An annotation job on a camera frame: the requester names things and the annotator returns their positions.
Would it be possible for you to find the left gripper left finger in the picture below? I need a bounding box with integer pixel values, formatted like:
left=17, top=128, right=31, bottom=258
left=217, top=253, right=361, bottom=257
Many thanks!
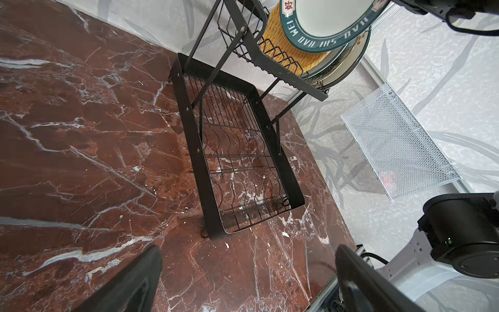
left=74, top=244, right=162, bottom=311

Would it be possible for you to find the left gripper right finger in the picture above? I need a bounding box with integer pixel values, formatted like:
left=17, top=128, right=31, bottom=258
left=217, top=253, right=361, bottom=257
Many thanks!
left=335, top=244, right=423, bottom=311

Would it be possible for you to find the black wire dish rack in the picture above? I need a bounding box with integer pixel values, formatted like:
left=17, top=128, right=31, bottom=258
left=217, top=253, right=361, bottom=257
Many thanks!
left=170, top=1, right=326, bottom=239

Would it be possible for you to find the orange woven round plate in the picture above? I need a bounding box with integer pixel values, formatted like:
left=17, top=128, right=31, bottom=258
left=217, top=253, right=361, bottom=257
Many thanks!
left=259, top=3, right=330, bottom=75

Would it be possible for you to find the white plate dark green rim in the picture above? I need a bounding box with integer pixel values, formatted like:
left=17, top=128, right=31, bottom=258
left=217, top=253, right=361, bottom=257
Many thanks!
left=278, top=0, right=390, bottom=53

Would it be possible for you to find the white plate cloud emblem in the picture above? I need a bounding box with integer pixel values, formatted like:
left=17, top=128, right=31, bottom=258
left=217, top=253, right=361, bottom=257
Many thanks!
left=301, top=44, right=350, bottom=80

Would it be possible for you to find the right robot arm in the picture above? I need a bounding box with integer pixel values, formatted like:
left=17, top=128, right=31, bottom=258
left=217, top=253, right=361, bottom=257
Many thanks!
left=361, top=192, right=498, bottom=301

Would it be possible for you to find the white wire mesh basket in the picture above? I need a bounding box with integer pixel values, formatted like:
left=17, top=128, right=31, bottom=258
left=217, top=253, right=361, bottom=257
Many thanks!
left=341, top=84, right=461, bottom=201

